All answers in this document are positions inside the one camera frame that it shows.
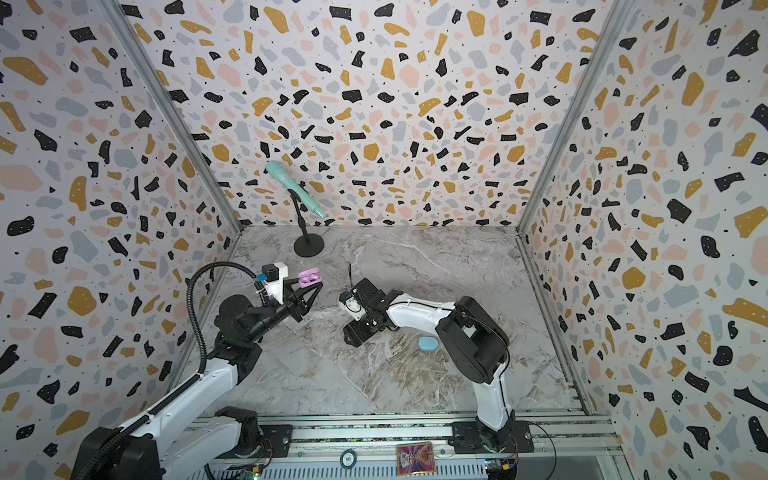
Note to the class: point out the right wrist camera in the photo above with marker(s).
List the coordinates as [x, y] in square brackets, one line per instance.
[348, 302]

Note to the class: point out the colourful square card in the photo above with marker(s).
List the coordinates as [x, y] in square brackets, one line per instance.
[415, 459]

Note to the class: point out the pink earbud case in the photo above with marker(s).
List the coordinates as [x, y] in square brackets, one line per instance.
[309, 277]

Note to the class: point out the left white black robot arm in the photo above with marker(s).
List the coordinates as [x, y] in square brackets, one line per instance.
[158, 443]

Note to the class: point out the black microphone stand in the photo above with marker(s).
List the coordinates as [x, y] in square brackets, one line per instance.
[308, 244]

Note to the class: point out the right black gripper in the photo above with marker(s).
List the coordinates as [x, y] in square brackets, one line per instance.
[355, 334]

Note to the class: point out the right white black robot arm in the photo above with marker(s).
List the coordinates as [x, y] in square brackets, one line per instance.
[475, 344]

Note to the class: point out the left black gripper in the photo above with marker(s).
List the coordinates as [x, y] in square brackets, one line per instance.
[297, 311]

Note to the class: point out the blue earbud case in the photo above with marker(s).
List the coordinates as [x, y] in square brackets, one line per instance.
[428, 344]

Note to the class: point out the mint green microphone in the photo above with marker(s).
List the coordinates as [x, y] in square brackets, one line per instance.
[278, 172]

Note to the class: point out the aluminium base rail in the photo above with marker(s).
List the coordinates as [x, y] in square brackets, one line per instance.
[557, 444]

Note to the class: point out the round black white button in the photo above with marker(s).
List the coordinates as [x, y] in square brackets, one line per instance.
[348, 459]

